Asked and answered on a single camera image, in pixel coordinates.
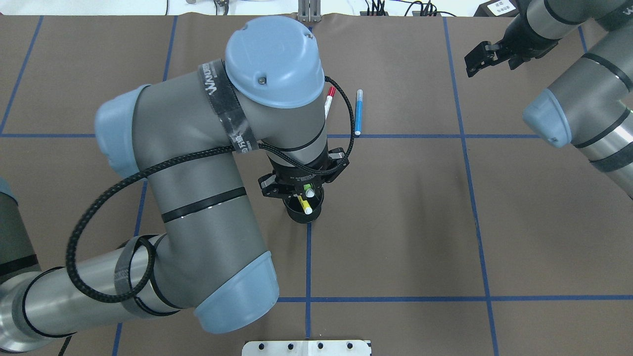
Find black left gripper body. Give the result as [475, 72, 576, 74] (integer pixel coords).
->
[258, 148, 350, 200]

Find yellow highlighter pen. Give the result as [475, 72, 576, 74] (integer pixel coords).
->
[297, 195, 314, 216]

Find green highlighter pen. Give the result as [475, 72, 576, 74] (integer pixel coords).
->
[303, 184, 316, 198]

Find blue highlighter pen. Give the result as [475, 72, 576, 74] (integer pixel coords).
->
[354, 89, 364, 137]

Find aluminium frame post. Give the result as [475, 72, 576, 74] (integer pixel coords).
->
[297, 0, 322, 23]

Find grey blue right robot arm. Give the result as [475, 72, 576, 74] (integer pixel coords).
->
[500, 0, 633, 196]

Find red cap white marker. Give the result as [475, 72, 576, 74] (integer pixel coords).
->
[324, 86, 336, 119]

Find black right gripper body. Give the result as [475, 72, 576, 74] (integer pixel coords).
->
[497, 20, 559, 70]

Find black mesh pen holder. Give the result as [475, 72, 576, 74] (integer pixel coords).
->
[282, 187, 325, 224]

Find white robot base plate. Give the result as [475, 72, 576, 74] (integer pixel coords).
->
[241, 340, 372, 356]

